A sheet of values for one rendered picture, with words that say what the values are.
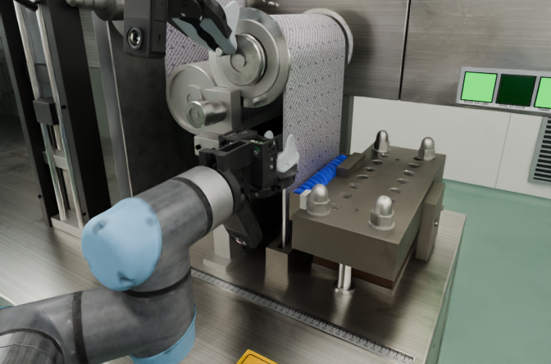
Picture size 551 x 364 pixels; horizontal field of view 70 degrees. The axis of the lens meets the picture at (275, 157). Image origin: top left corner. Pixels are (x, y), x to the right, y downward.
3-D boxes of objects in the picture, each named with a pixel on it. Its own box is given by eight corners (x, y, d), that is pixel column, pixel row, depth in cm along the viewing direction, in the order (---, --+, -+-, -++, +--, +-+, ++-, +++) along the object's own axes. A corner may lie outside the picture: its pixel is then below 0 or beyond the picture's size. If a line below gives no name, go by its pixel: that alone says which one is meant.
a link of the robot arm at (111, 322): (96, 341, 46) (79, 262, 42) (192, 315, 50) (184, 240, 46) (94, 398, 39) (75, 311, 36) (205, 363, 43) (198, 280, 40)
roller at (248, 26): (217, 94, 64) (211, 20, 60) (293, 74, 85) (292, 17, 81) (279, 101, 58) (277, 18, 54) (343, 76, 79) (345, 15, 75)
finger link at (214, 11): (241, 29, 51) (201, -21, 44) (237, 39, 51) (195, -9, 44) (213, 29, 54) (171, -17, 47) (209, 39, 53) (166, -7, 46)
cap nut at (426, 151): (414, 158, 82) (417, 138, 81) (418, 152, 85) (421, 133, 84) (433, 161, 80) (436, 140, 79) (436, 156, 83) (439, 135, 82)
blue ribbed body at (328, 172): (288, 207, 66) (289, 188, 65) (337, 166, 84) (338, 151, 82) (307, 212, 65) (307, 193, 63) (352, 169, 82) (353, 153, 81)
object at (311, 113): (282, 201, 66) (283, 90, 59) (336, 158, 85) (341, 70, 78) (284, 202, 65) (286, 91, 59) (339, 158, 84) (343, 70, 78)
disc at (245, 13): (211, 103, 66) (204, 8, 61) (214, 102, 66) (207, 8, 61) (290, 112, 58) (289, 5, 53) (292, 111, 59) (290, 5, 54)
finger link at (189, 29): (236, 25, 59) (206, -20, 51) (222, 59, 58) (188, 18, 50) (219, 25, 61) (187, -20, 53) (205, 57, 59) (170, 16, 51)
